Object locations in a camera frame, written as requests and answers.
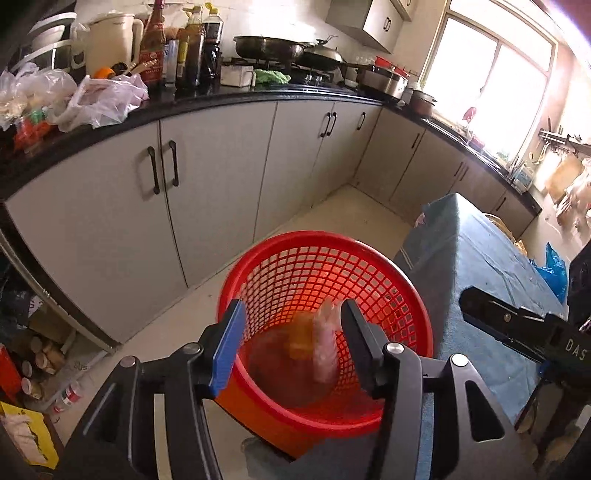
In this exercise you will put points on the dark brown pot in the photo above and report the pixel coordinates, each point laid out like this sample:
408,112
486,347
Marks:
422,104

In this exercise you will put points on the red plastic mesh basket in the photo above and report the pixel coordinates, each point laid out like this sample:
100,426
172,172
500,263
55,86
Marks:
294,383

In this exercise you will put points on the red label sauce bottle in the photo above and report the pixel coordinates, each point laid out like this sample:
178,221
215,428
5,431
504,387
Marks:
152,47

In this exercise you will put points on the lidded steel pan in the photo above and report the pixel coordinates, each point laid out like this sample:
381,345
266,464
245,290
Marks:
318,56

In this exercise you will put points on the pink orange trash wrapper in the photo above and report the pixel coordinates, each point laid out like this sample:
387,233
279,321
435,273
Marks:
312,337

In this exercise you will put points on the dark soy sauce bottle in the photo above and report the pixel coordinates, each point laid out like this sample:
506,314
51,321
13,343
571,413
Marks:
211,54

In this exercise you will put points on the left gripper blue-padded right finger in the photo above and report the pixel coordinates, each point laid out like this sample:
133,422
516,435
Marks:
472,436

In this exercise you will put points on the white electric kettle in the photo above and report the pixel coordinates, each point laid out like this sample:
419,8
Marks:
113,38

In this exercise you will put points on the yellow box on shelf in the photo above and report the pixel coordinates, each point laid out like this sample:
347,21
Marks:
30,435

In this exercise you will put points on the black wok on stove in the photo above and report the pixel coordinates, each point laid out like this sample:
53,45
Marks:
268,49

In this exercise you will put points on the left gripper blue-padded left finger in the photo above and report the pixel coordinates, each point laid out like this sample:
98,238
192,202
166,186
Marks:
114,438

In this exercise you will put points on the blue plastic bag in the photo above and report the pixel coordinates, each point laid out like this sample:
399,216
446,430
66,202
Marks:
553,272

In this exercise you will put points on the steel rice cooker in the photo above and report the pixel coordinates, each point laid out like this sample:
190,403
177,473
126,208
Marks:
384,81

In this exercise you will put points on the white plastic bag on counter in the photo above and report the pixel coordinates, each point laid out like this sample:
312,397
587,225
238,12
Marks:
99,103

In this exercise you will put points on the green cleaning cloth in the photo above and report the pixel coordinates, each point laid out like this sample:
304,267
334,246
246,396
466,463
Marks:
271,77

